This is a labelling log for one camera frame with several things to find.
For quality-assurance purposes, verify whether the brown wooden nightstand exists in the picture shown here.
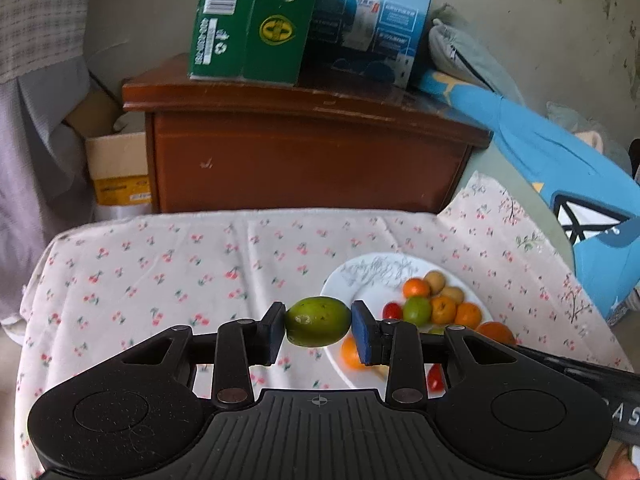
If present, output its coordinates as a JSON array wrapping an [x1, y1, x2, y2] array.
[[122, 52, 495, 215]]

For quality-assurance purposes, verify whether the blue printed quilt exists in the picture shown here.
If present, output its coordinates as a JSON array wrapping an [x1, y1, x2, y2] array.
[[417, 71, 640, 328]]

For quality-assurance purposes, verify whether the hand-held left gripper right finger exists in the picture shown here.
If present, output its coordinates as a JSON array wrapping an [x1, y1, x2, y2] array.
[[351, 300, 518, 406]]

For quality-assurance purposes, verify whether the person's right hand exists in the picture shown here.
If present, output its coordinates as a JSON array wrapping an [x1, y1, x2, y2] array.
[[607, 444, 640, 480]]

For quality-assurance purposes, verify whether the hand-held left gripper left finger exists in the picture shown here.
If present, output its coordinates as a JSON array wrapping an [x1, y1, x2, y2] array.
[[122, 302, 288, 408]]

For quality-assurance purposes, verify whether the cherry print tablecloth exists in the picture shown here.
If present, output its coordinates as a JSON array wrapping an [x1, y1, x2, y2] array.
[[15, 170, 636, 480]]

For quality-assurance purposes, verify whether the blue printed box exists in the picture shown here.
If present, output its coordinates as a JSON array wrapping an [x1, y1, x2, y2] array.
[[297, 0, 437, 92]]

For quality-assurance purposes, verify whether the checkered grey cloth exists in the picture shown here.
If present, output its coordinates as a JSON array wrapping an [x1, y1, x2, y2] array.
[[0, 0, 96, 83]]

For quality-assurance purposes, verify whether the lavender grey cloth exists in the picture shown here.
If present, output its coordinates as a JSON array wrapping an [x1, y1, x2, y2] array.
[[0, 57, 98, 346]]

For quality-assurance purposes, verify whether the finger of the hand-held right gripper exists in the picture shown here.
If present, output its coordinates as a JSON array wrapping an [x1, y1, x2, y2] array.
[[515, 344, 568, 377]]

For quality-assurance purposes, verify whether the grey zippered pillow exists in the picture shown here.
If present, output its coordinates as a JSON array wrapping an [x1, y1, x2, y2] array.
[[427, 4, 526, 106]]

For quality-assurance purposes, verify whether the grey-green blanket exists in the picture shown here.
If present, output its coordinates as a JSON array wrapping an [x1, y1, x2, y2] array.
[[470, 140, 576, 271]]

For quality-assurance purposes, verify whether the green carton box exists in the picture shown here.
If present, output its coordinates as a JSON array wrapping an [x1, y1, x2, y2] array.
[[188, 0, 326, 86]]

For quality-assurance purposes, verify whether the white plate with grey print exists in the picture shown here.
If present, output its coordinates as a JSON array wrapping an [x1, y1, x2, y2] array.
[[320, 254, 496, 390]]

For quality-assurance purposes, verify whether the open cardboard box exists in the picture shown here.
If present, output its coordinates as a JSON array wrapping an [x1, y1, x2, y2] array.
[[62, 87, 153, 221]]

